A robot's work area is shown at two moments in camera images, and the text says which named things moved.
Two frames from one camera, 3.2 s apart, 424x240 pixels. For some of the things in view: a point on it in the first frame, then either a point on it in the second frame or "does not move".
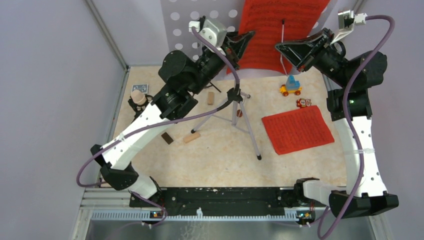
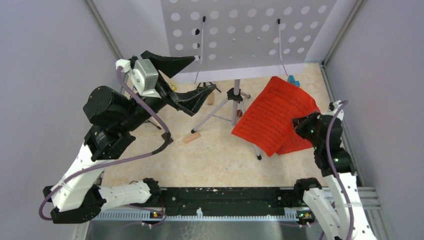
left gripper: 239,46 to 190,102
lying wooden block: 191,137 does not move
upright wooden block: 210,98 does not move
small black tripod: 212,84 does not move
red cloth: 273,21 to 266,123
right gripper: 297,50 to 299,123
